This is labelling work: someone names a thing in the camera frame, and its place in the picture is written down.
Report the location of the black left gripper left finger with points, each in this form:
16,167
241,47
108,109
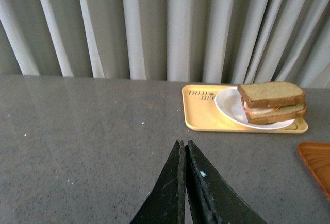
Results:
166,202

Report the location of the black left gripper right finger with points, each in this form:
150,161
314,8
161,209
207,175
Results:
211,199

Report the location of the white round plate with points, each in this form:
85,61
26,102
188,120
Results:
229,104

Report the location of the bread slice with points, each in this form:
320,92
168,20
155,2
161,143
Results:
284,113
271,94

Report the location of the yellow bear tray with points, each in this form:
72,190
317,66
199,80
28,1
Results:
201,113

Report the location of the fried egg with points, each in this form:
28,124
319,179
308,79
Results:
259,110

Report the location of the brown wooden tray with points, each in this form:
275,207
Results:
315,156

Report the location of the grey white curtain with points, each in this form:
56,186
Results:
210,41

